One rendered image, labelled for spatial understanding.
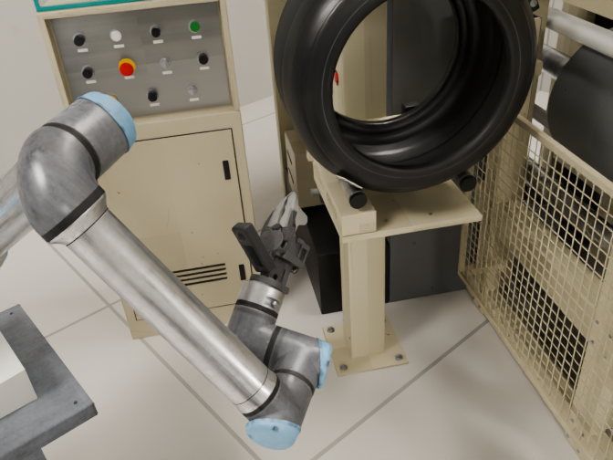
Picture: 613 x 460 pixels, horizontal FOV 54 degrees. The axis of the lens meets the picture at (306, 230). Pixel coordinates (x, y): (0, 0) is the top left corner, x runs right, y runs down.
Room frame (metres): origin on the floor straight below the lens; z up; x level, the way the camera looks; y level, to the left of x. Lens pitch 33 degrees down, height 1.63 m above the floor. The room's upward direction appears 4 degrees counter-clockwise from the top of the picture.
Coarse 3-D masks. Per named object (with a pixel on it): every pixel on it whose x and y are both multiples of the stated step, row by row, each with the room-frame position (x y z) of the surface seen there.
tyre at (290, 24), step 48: (288, 0) 1.42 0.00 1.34; (336, 0) 1.24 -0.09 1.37; (384, 0) 1.23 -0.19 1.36; (480, 0) 1.28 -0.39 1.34; (288, 48) 1.27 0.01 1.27; (336, 48) 1.22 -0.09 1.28; (480, 48) 1.54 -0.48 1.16; (528, 48) 1.28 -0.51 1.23; (288, 96) 1.25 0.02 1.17; (432, 96) 1.55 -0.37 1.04; (480, 96) 1.48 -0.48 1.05; (336, 144) 1.22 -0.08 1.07; (384, 144) 1.50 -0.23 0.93; (432, 144) 1.46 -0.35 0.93; (480, 144) 1.27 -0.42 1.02; (384, 192) 1.27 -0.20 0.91
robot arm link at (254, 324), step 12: (240, 300) 0.94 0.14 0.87; (240, 312) 0.92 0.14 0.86; (252, 312) 0.91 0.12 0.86; (264, 312) 0.91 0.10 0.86; (228, 324) 0.92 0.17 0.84; (240, 324) 0.90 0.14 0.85; (252, 324) 0.89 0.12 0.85; (264, 324) 0.90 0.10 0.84; (240, 336) 0.88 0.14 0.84; (252, 336) 0.88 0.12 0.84; (264, 336) 0.87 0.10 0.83; (252, 348) 0.86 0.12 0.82; (264, 348) 0.86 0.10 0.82
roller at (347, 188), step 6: (342, 180) 1.34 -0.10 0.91; (342, 186) 1.32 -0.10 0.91; (348, 186) 1.29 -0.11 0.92; (354, 186) 1.29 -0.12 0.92; (348, 192) 1.27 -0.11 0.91; (354, 192) 1.26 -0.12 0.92; (360, 192) 1.26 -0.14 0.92; (348, 198) 1.26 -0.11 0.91; (354, 198) 1.25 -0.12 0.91; (360, 198) 1.25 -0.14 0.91; (366, 198) 1.26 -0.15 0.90; (354, 204) 1.25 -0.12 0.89; (360, 204) 1.25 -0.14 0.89
